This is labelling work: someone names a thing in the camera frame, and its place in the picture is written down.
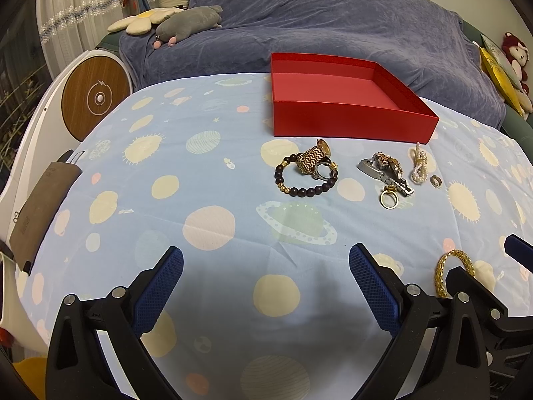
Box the gold link bangle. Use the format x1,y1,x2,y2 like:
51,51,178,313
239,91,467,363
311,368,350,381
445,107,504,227
434,248,476,298

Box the small gold hoop earring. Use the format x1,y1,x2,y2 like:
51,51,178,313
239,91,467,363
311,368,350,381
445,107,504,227
430,175,443,188

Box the pearl bead bracelet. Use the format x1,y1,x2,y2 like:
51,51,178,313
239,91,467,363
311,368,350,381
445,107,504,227
408,141,430,184

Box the gold ring with ornament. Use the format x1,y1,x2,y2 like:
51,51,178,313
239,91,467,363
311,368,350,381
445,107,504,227
377,189,400,210

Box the dark bead bracelet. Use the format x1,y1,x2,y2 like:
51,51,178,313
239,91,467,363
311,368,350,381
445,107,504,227
272,153,340,199

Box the gold mesh watch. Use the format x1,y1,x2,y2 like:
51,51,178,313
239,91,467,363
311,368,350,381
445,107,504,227
295,139,331,175

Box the green sofa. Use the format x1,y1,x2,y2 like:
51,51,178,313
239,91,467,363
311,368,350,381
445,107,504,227
462,21,532,143

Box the yellow cushion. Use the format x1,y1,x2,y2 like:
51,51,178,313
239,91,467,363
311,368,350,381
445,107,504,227
480,48,527,117

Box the brown felt pouch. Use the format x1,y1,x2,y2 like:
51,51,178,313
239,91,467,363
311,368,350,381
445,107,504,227
9,162,81,274

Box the space pattern blue tablecloth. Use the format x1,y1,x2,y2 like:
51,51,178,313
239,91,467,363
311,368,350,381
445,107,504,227
16,73,532,399

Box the red monkey plush toy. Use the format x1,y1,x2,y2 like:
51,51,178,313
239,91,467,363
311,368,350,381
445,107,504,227
501,32,529,94

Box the blue-grey plush blanket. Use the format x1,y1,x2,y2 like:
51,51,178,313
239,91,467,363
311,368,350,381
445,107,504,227
119,0,506,128

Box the red cardboard tray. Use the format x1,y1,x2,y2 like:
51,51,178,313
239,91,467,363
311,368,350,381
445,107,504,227
271,52,439,144

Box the white device wooden disc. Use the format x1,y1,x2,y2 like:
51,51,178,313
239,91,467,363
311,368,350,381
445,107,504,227
1,50,133,354

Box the cream flower plush cushion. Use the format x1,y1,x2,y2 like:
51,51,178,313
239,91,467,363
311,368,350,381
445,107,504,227
108,7,184,35

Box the grey plush toy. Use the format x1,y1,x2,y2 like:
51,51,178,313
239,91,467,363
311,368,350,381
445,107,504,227
153,5,223,50

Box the white sheer curtain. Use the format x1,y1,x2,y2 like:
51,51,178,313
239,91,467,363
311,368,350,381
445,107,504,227
35,0,138,78

